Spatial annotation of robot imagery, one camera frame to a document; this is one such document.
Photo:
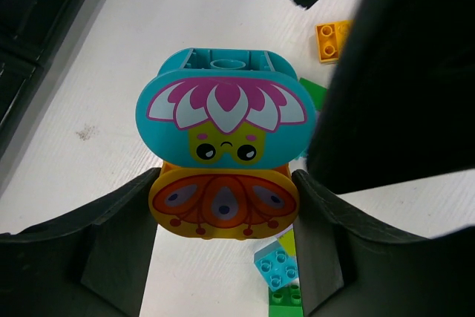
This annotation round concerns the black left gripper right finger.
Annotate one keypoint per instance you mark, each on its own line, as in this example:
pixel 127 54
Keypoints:
pixel 352 264

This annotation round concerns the orange butterfly lego block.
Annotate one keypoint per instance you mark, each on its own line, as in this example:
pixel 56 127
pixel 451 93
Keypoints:
pixel 224 203

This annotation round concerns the green small lego brick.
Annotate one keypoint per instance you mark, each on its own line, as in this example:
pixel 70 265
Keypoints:
pixel 285 302

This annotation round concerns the orange lego plate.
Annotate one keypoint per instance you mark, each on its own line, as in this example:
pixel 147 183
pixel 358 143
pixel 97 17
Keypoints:
pixel 330 39

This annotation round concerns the lilac and lime lego stack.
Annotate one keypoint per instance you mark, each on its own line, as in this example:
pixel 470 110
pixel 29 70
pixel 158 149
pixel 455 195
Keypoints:
pixel 286 239

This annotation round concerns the black divided bin row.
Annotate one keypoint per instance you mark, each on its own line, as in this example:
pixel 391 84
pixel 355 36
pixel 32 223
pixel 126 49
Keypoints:
pixel 31 33

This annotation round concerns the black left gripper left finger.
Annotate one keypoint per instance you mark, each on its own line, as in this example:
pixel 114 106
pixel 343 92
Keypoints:
pixel 92 261

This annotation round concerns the teal small lego brick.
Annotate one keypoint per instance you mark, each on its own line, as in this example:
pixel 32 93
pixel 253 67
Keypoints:
pixel 277 268

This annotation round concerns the teal lilac green lego stack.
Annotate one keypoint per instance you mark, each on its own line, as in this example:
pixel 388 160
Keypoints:
pixel 317 92

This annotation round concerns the teal flower lego block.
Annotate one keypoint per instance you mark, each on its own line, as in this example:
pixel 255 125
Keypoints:
pixel 226 109

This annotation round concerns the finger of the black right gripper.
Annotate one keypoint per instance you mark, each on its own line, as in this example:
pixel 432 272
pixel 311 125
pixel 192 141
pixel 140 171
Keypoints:
pixel 400 105

